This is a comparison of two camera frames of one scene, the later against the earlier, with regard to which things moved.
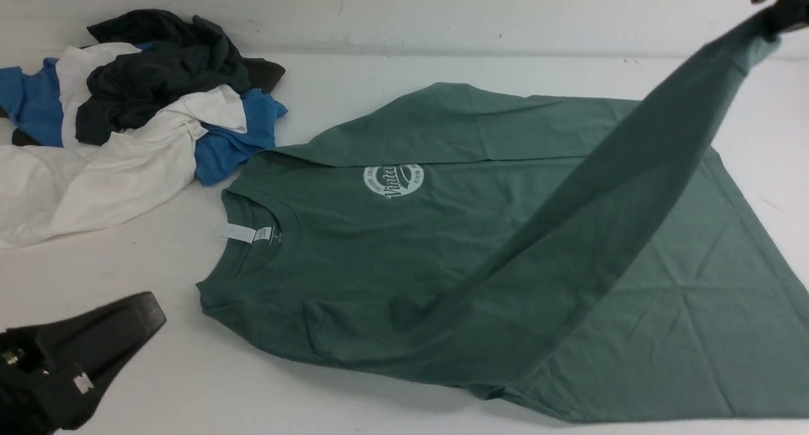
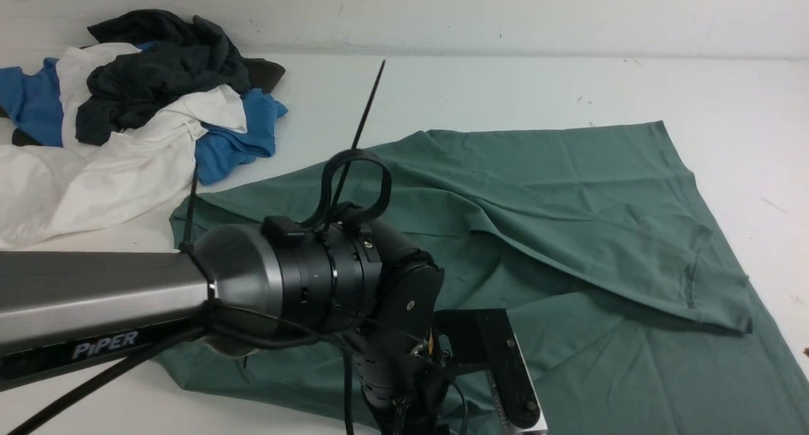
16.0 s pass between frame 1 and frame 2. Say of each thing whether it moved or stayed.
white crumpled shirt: stayed
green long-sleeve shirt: moved
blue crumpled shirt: stayed
